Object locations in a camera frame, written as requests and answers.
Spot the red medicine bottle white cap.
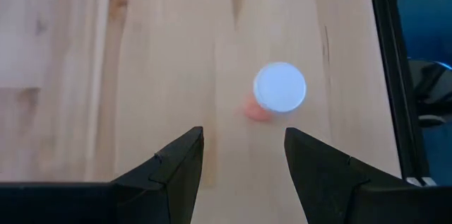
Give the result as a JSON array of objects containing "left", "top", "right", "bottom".
[{"left": 242, "top": 61, "right": 308, "bottom": 124}]

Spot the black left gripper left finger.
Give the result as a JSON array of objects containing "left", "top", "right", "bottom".
[{"left": 111, "top": 126, "right": 206, "bottom": 224}]

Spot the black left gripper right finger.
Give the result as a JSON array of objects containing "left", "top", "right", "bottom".
[{"left": 284, "top": 126, "right": 408, "bottom": 224}]

